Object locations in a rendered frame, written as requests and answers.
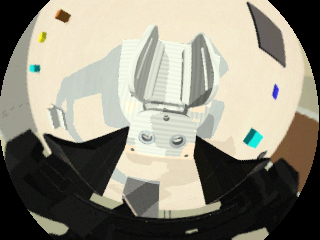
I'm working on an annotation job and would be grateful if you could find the small yellow block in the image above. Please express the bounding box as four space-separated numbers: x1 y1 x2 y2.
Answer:
39 32 48 44

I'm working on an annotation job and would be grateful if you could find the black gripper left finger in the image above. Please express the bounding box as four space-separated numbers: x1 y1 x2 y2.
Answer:
43 125 131 196

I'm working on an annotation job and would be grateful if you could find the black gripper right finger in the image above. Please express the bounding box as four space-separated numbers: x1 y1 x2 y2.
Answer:
193 135 272 205

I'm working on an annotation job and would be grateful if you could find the teal rectangular block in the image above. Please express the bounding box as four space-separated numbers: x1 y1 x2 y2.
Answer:
29 64 41 73

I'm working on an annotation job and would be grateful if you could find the small cyan block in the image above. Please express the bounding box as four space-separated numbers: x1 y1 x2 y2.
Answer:
243 129 263 148

